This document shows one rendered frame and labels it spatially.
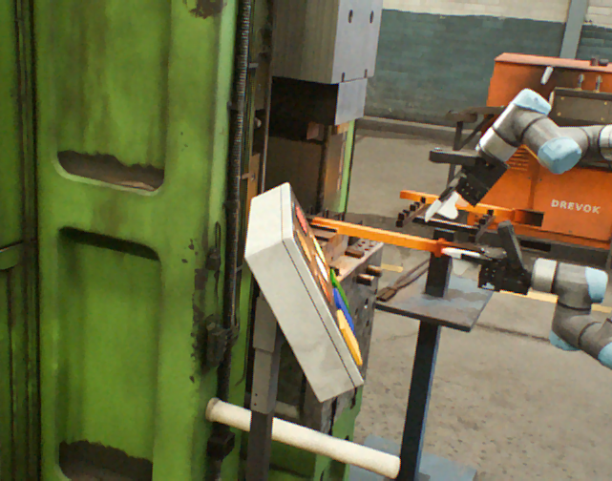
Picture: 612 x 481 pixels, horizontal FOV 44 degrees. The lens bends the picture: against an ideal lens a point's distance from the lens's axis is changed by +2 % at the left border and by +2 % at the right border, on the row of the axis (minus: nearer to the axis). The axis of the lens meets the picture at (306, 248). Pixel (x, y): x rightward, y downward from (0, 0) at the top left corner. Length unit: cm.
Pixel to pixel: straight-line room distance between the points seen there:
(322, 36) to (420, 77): 780
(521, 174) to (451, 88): 418
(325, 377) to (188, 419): 59
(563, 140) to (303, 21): 60
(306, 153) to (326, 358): 103
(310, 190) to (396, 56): 739
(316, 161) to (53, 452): 102
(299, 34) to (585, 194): 389
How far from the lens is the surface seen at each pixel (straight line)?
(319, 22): 167
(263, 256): 113
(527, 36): 931
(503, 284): 181
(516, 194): 538
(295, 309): 117
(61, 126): 174
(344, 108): 176
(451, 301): 233
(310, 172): 215
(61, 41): 172
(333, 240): 186
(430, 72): 943
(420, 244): 183
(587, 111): 514
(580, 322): 178
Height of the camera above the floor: 154
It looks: 19 degrees down
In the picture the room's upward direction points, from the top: 6 degrees clockwise
